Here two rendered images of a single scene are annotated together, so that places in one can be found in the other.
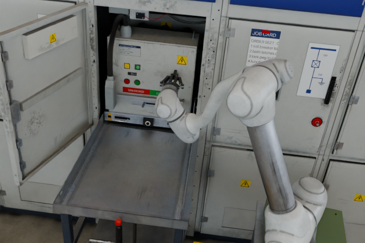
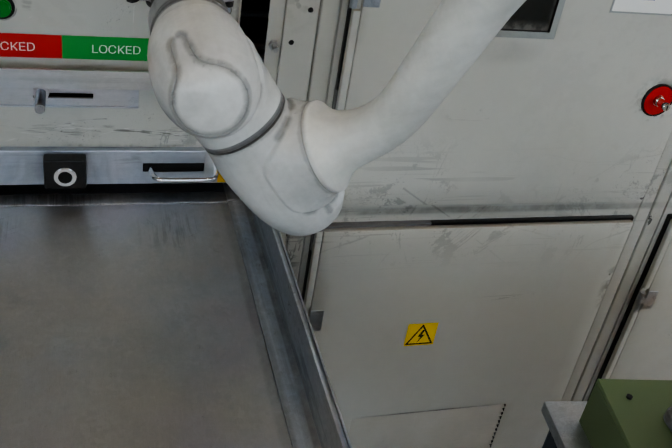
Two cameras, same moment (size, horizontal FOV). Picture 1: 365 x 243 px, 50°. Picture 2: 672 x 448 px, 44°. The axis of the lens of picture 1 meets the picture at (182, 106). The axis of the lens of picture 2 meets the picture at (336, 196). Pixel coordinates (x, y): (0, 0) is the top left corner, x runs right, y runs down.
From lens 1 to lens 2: 1.04 m
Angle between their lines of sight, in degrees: 20
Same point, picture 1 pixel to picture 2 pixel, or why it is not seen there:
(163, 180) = (209, 413)
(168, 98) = (220, 35)
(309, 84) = not seen: outside the picture
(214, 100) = (485, 14)
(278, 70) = not seen: outside the picture
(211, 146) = not seen: hidden behind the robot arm
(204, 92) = (291, 26)
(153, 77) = not seen: outside the picture
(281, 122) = (551, 113)
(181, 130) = (283, 183)
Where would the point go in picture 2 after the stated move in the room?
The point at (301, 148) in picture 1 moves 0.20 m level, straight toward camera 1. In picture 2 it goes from (599, 195) to (626, 262)
